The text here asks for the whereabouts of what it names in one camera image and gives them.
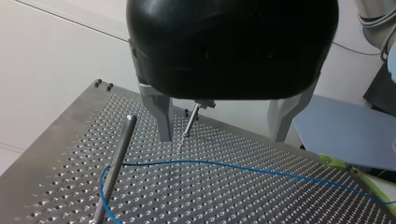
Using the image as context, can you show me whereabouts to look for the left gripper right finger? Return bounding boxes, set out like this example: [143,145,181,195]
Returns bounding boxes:
[266,81,318,143]

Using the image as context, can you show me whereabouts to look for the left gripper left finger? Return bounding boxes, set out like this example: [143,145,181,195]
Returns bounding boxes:
[137,82,175,143]

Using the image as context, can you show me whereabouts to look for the grey board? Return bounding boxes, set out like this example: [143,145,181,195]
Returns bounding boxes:
[292,94,396,172]

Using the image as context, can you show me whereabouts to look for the black panel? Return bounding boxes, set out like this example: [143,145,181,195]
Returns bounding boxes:
[362,62,396,119]

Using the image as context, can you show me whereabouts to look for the metal post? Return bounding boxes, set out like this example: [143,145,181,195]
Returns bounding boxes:
[92,114,138,224]
[182,100,217,138]

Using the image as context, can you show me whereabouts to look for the blue cable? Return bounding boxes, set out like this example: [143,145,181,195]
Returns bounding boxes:
[98,160,396,224]

